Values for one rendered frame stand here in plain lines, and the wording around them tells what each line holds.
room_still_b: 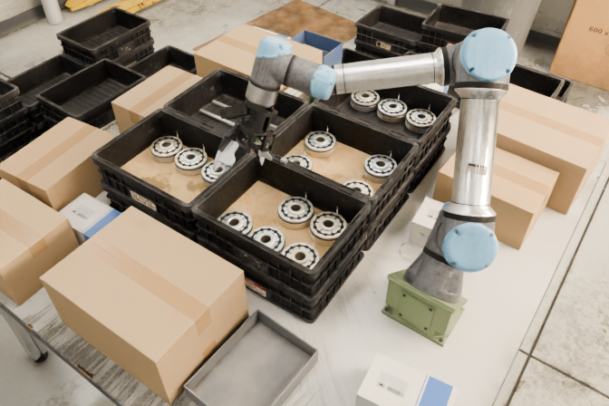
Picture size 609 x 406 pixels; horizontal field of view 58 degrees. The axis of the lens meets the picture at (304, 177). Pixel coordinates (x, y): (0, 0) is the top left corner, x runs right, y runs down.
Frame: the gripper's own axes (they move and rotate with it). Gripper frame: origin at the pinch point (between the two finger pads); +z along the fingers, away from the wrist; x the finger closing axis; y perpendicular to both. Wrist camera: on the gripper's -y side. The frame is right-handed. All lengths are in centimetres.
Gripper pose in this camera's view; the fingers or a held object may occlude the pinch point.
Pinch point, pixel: (236, 167)
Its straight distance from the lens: 145.1
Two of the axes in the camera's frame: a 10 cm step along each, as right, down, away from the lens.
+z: -2.8, 8.4, 4.6
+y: 6.2, 5.3, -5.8
